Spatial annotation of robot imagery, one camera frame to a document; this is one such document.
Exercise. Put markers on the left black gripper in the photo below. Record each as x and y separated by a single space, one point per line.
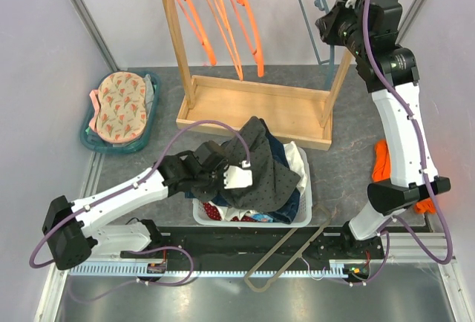
220 185

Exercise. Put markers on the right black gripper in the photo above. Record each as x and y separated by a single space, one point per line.
328 24

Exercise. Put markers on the red polka dot skirt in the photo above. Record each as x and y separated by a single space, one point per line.
212 211

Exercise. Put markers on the blue grey hanger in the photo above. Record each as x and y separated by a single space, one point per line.
321 5

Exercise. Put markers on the blue floral garment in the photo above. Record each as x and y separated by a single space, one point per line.
263 218

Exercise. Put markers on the grey dotted garment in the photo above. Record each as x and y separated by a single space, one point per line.
267 173

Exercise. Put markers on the dark blue denim garment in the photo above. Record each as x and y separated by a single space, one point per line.
289 203

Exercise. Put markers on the white shirt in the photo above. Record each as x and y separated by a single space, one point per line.
286 214

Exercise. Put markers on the white plastic basket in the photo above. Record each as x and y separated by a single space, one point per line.
304 212

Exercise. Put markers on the orange hanger with white shirt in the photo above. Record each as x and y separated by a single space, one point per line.
219 13

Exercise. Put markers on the orange plastic hanger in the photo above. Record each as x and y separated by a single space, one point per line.
189 11

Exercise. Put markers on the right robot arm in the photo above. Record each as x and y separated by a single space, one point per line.
369 31

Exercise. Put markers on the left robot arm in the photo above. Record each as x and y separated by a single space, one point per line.
71 229

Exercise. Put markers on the teal plastic tray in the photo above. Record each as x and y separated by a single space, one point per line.
93 142

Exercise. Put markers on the wooden clothes rack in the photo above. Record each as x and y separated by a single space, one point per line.
302 115

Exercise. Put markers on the floral oven mitt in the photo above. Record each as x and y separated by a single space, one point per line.
119 108

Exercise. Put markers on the orange cloth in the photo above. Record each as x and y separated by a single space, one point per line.
382 170

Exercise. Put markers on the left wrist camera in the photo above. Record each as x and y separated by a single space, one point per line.
235 177

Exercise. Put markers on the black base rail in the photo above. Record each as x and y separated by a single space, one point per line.
233 249

